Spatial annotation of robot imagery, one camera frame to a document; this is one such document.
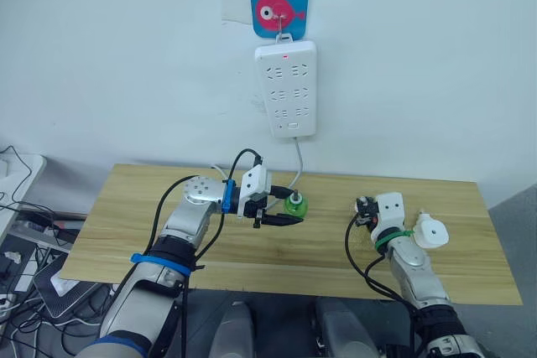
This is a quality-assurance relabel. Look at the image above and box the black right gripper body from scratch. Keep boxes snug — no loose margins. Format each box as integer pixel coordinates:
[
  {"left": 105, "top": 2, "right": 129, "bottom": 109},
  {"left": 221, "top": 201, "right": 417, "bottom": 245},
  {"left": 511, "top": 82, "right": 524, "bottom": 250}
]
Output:
[{"left": 354, "top": 195, "right": 381, "bottom": 230}]

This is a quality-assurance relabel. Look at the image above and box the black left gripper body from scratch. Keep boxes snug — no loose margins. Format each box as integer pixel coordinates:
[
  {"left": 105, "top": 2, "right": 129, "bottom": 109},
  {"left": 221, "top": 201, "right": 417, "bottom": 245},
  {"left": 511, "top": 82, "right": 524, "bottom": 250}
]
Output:
[{"left": 240, "top": 190, "right": 274, "bottom": 230}]

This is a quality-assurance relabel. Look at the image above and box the green repellent liquid bottle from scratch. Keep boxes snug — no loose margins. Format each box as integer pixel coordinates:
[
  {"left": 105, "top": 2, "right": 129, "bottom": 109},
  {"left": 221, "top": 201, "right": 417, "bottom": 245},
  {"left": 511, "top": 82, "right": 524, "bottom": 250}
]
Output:
[{"left": 283, "top": 189, "right": 310, "bottom": 221}]

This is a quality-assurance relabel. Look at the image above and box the white mosquito repellent heater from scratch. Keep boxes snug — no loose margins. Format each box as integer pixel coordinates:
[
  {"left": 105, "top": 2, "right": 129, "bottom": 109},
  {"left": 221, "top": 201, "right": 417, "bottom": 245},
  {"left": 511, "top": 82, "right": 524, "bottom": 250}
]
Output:
[{"left": 412, "top": 207, "right": 451, "bottom": 250}]

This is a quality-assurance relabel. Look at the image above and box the blue left wrist clamp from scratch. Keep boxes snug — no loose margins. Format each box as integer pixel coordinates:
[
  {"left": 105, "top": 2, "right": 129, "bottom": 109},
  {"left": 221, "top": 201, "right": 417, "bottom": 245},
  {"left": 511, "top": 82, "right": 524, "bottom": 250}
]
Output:
[{"left": 221, "top": 179, "right": 237, "bottom": 214}]

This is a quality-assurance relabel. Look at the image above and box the white power strip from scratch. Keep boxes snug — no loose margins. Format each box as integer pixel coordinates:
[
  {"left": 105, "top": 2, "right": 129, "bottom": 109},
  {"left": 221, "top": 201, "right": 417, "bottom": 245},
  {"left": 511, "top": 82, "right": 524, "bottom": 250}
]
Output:
[{"left": 253, "top": 32, "right": 321, "bottom": 140}]

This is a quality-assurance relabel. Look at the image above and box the dark rounded grey shape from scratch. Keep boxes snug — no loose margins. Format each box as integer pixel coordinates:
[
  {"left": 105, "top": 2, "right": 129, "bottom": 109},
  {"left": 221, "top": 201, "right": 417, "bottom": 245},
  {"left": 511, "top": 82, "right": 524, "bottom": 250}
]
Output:
[
  {"left": 314, "top": 296, "right": 381, "bottom": 358},
  {"left": 208, "top": 300, "right": 258, "bottom": 358}
]

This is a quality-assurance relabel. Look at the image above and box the white side desk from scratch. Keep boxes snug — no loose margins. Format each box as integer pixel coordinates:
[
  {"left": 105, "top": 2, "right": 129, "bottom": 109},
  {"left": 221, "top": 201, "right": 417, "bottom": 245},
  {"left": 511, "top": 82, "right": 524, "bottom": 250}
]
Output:
[{"left": 0, "top": 152, "right": 47, "bottom": 231}]

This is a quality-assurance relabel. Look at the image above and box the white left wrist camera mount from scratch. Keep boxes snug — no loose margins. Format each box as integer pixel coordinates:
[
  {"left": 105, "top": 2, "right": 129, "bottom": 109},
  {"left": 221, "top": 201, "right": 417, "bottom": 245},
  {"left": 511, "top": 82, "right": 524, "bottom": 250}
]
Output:
[{"left": 235, "top": 166, "right": 273, "bottom": 220}]

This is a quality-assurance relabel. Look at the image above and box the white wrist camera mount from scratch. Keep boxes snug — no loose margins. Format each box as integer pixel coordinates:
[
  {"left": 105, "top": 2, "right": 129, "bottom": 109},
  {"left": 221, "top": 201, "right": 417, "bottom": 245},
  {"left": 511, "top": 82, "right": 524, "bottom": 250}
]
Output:
[
  {"left": 235, "top": 166, "right": 273, "bottom": 220},
  {"left": 368, "top": 192, "right": 407, "bottom": 244}
]

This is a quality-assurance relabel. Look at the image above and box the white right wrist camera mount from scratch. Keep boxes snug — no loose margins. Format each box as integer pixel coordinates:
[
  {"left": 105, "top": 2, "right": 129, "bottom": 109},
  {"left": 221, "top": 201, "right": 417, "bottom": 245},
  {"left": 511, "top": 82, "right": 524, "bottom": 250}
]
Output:
[{"left": 368, "top": 192, "right": 407, "bottom": 244}]

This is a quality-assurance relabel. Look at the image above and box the grey power strip cable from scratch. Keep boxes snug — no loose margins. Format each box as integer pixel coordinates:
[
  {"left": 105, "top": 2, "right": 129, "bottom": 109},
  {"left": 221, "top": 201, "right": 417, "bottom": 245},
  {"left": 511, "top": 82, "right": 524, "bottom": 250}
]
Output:
[{"left": 288, "top": 136, "right": 305, "bottom": 197}]

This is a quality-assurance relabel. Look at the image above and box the green right wrist cable tie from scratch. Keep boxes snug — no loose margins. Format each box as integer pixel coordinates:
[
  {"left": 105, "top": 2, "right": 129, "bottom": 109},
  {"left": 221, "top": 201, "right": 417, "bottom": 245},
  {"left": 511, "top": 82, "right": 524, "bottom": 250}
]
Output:
[{"left": 373, "top": 227, "right": 417, "bottom": 251}]

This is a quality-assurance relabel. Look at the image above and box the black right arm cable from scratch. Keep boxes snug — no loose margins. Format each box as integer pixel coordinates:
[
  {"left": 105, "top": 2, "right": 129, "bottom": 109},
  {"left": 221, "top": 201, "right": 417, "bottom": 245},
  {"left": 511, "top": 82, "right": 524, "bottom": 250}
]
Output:
[{"left": 344, "top": 213, "right": 425, "bottom": 358}]

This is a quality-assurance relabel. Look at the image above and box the blue left arm strap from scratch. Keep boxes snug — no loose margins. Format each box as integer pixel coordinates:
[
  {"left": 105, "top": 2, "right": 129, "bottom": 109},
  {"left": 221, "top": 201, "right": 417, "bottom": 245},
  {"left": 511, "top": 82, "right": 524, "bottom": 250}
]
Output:
[{"left": 129, "top": 252, "right": 206, "bottom": 278}]

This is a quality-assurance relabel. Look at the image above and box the metal wall hook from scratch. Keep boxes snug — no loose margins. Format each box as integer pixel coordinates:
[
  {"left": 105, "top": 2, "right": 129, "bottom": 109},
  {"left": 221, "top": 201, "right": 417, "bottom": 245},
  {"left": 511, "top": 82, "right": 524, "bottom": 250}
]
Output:
[{"left": 270, "top": 12, "right": 290, "bottom": 39}]

